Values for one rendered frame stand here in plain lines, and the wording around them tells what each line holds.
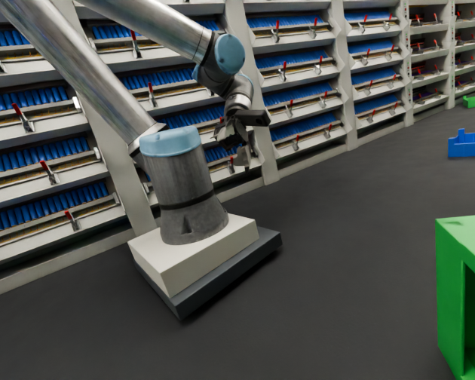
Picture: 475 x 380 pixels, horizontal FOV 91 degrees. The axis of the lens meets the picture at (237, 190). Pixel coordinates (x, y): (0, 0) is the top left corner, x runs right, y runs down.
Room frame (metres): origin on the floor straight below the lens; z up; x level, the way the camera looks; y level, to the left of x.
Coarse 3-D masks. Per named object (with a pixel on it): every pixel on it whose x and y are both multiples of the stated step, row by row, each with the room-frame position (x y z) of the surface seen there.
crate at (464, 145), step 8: (456, 136) 1.04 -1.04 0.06; (464, 136) 1.05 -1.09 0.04; (472, 136) 1.03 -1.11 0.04; (448, 144) 0.96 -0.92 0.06; (456, 144) 0.93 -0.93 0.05; (464, 144) 0.91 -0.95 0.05; (472, 144) 0.89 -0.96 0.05; (448, 152) 0.96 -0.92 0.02; (456, 152) 0.93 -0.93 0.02; (464, 152) 0.91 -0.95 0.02; (472, 152) 0.89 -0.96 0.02
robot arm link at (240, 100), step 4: (232, 96) 0.81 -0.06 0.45; (236, 96) 0.81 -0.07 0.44; (240, 96) 0.81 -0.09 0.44; (244, 96) 0.81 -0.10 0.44; (228, 100) 0.82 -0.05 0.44; (232, 100) 0.79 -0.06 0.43; (236, 100) 0.79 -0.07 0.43; (240, 100) 0.79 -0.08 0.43; (244, 100) 0.80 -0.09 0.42; (248, 100) 0.81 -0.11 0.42; (228, 104) 0.79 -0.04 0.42; (232, 104) 0.79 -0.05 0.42; (236, 104) 0.79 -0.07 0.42; (240, 104) 0.78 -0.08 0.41; (244, 104) 0.78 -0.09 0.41; (248, 104) 0.80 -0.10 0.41; (228, 108) 0.80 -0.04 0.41; (244, 108) 0.79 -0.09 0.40; (248, 108) 0.79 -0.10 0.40; (224, 112) 0.82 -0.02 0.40
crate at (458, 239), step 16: (448, 224) 0.23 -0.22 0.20; (464, 224) 0.22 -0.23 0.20; (448, 240) 0.22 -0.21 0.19; (464, 240) 0.20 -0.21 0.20; (448, 256) 0.22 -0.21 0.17; (464, 256) 0.19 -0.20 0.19; (448, 272) 0.22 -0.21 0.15; (464, 272) 0.19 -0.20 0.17; (448, 288) 0.22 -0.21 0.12; (464, 288) 0.19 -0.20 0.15; (448, 304) 0.22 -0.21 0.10; (464, 304) 0.19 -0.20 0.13; (448, 320) 0.22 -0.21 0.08; (464, 320) 0.19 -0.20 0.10; (448, 336) 0.22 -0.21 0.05; (464, 336) 0.23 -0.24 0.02; (448, 352) 0.22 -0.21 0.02; (464, 352) 0.22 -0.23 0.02; (464, 368) 0.20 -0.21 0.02
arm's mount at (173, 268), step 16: (240, 224) 0.56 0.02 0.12; (144, 240) 0.61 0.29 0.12; (160, 240) 0.59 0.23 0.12; (208, 240) 0.51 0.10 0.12; (224, 240) 0.51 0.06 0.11; (240, 240) 0.53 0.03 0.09; (144, 256) 0.51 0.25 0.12; (160, 256) 0.49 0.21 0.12; (176, 256) 0.47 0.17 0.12; (192, 256) 0.46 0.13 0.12; (208, 256) 0.48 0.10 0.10; (224, 256) 0.50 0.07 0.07; (160, 272) 0.42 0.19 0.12; (176, 272) 0.44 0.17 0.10; (192, 272) 0.45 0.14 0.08; (208, 272) 0.47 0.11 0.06; (176, 288) 0.43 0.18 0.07
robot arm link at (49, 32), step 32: (0, 0) 0.66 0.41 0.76; (32, 0) 0.67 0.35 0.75; (32, 32) 0.67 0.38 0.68; (64, 32) 0.69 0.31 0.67; (64, 64) 0.68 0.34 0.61; (96, 64) 0.71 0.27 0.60; (96, 96) 0.69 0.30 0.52; (128, 96) 0.73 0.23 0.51; (128, 128) 0.71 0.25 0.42; (160, 128) 0.73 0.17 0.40
